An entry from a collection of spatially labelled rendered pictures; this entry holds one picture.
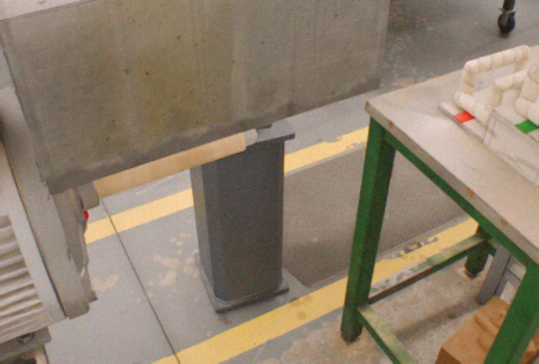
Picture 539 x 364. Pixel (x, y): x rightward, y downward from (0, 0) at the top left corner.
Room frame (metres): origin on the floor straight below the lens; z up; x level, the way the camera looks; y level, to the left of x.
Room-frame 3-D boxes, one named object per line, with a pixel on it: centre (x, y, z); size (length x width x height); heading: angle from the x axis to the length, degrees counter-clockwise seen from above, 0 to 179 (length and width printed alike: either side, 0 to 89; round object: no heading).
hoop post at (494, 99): (1.01, -0.48, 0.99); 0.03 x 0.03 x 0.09
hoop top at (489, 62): (1.12, -0.51, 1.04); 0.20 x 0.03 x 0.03; 117
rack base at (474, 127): (1.08, -0.53, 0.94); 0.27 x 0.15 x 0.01; 119
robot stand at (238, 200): (1.37, 0.11, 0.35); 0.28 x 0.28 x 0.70; 21
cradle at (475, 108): (1.04, -0.45, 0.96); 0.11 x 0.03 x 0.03; 29
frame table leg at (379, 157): (1.10, -0.27, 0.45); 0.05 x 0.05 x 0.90; 29
